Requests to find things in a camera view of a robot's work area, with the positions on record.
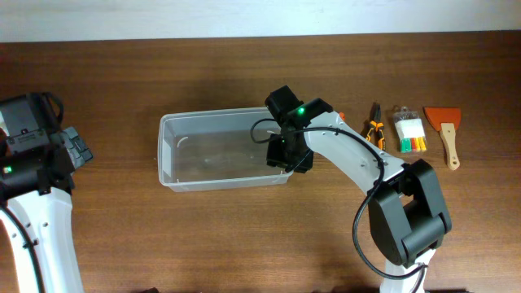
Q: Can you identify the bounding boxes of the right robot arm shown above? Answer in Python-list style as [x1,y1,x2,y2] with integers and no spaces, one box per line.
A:
[264,85,452,292]

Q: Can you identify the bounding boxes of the clear pack of wall plugs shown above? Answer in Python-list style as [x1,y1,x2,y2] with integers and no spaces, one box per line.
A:
[393,107,427,153]

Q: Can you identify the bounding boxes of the orange scraper with wooden handle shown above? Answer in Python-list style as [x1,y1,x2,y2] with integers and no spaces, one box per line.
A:
[423,107,462,171]

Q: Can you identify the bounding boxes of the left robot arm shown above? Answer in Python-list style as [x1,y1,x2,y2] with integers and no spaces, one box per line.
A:
[1,92,94,292]

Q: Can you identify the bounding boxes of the orange-black long-nose pliers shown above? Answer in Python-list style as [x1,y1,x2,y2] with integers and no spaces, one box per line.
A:
[365,103,386,151]

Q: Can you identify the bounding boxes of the clear plastic container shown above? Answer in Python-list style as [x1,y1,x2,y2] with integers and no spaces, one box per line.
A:
[157,107,292,192]

